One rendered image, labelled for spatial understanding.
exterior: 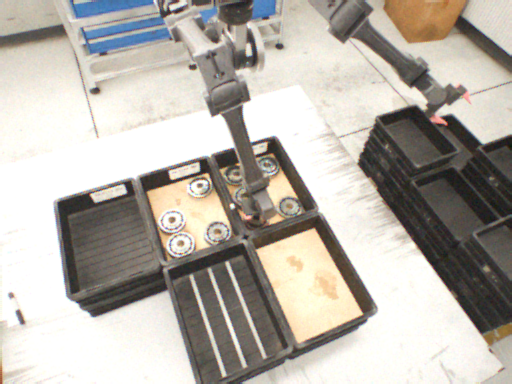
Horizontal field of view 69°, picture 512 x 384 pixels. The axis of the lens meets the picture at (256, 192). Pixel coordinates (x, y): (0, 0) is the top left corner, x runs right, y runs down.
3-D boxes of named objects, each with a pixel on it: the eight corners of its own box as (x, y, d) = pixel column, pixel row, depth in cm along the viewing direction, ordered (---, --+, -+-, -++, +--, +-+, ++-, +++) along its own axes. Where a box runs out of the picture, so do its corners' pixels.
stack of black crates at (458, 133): (402, 147, 260) (415, 124, 240) (436, 135, 267) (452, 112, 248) (439, 191, 240) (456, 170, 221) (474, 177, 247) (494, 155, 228)
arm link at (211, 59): (233, 42, 80) (190, 60, 80) (250, 96, 89) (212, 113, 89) (192, 2, 114) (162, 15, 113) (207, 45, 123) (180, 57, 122)
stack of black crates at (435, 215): (388, 211, 230) (409, 180, 202) (427, 196, 237) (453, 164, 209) (429, 268, 210) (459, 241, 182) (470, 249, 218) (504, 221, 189)
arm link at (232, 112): (238, 68, 90) (197, 86, 89) (247, 81, 86) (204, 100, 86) (267, 173, 125) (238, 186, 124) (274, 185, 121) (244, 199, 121)
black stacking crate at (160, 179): (141, 193, 152) (135, 176, 143) (210, 172, 159) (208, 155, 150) (167, 279, 132) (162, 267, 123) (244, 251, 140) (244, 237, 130)
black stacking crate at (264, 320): (167, 280, 132) (162, 268, 123) (244, 251, 139) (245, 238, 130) (202, 397, 113) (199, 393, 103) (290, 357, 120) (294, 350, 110)
